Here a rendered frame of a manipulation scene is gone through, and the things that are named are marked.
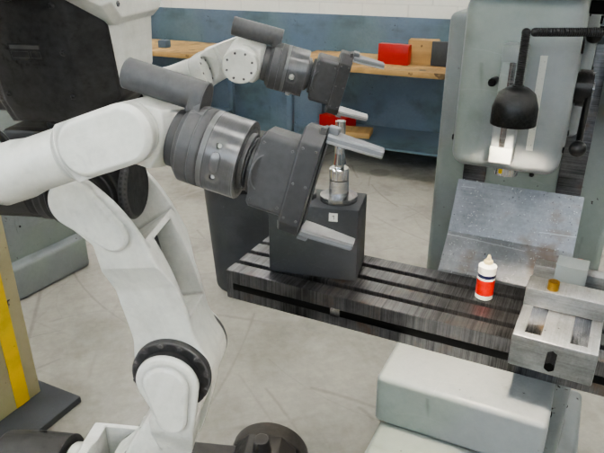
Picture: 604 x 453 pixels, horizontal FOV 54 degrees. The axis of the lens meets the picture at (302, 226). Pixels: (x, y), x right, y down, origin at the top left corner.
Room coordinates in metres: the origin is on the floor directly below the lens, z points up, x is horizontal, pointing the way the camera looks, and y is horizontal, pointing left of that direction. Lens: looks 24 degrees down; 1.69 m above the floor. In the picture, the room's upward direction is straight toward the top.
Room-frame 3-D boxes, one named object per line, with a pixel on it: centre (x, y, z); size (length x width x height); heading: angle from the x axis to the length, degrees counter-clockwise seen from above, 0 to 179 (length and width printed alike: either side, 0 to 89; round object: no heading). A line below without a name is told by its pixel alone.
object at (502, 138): (1.06, -0.37, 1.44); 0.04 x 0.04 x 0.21; 64
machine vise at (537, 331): (1.07, -0.55, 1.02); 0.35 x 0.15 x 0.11; 152
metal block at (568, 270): (1.09, -0.56, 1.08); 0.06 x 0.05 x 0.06; 62
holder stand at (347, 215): (1.35, -0.04, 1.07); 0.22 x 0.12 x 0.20; 75
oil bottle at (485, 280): (1.20, -0.42, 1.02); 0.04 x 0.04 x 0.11
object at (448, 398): (1.16, -0.42, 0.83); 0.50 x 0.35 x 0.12; 154
